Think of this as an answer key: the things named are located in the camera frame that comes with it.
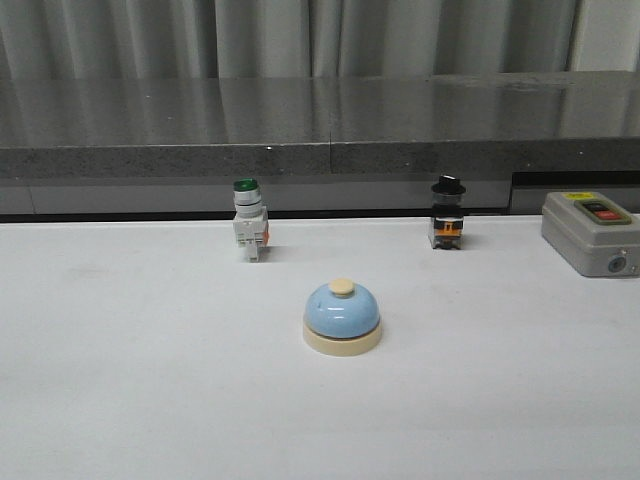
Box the dark granite counter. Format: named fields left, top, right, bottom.
left=1, top=72, right=639, bottom=221

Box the black rotary selector switch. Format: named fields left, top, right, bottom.
left=428, top=175, right=466, bottom=250

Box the blue and cream call bell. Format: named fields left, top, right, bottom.
left=302, top=278, right=382, bottom=357

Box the green push button switch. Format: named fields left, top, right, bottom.
left=233, top=178, right=269, bottom=262

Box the grey curtain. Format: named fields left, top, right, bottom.
left=1, top=1, right=639, bottom=80

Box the grey on-off switch box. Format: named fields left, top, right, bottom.
left=541, top=191, right=639, bottom=278

